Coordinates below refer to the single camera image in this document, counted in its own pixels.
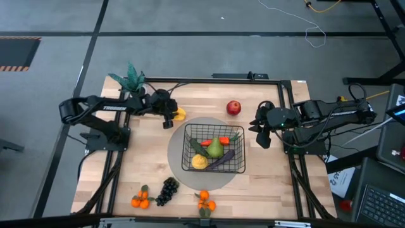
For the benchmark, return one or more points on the green pear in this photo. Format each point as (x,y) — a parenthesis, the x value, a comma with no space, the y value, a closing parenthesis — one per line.
(215,149)

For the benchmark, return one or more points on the purple eggplant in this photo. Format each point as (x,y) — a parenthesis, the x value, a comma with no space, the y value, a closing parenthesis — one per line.
(223,159)

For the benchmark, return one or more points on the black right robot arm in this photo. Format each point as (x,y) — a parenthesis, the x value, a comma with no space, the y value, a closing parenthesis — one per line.
(332,112)

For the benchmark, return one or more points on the black floor stand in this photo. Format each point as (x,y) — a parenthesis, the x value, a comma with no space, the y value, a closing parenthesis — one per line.
(364,81)

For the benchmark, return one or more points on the yellow banana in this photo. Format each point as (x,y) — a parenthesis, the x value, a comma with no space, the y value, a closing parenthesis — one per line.
(181,114)

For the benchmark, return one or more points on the green plant white pot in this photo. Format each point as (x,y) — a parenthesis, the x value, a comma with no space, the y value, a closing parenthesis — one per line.
(131,80)

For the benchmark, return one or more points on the small red object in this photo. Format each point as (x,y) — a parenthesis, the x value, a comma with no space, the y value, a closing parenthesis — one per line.
(345,206)

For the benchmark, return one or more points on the orange carrot green top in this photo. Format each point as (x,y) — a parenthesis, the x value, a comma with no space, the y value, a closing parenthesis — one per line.
(224,141)

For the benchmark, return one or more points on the tangerine cluster with leaves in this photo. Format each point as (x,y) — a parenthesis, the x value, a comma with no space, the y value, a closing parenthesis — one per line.
(204,194)
(136,202)

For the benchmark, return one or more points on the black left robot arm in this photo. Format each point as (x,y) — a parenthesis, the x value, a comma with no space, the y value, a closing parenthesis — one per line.
(110,107)

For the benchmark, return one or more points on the tablet with lit screen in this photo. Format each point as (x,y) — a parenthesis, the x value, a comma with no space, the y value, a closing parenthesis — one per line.
(399,114)

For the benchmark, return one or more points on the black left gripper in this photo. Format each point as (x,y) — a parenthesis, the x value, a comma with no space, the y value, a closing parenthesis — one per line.
(161,103)

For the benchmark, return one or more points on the grey stand foot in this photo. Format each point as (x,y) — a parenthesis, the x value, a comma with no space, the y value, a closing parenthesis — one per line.
(9,145)

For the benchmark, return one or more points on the yellow lemon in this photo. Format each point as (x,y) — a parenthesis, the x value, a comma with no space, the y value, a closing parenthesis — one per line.
(200,162)

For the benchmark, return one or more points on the black desk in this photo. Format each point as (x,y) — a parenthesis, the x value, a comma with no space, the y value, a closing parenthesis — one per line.
(370,171)

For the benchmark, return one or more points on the white printed paper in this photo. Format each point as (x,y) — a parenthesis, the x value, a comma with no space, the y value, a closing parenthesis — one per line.
(343,183)

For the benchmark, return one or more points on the red apple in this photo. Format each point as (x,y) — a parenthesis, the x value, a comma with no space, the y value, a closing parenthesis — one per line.
(233,108)

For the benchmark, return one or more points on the dark green cucumber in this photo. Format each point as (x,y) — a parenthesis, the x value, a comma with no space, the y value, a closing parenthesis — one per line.
(197,147)

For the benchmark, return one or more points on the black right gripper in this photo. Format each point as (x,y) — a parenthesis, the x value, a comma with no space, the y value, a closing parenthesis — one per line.
(280,117)

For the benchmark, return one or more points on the thin white rod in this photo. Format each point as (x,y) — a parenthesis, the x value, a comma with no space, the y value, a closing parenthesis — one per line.
(367,131)

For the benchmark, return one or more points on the black keyboard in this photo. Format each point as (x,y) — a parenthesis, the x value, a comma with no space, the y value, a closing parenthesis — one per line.
(383,207)

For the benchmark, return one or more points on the black aluminium table frame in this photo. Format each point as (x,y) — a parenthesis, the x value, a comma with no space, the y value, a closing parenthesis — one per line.
(221,80)

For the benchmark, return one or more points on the black hazard-striped floor plate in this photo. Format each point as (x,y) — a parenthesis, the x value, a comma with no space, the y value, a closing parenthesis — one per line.
(16,52)

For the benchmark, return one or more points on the black grape bunch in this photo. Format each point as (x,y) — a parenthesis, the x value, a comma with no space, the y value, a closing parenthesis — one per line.
(167,191)

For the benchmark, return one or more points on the round grey mat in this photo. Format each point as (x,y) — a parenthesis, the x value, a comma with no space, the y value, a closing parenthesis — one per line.
(202,182)

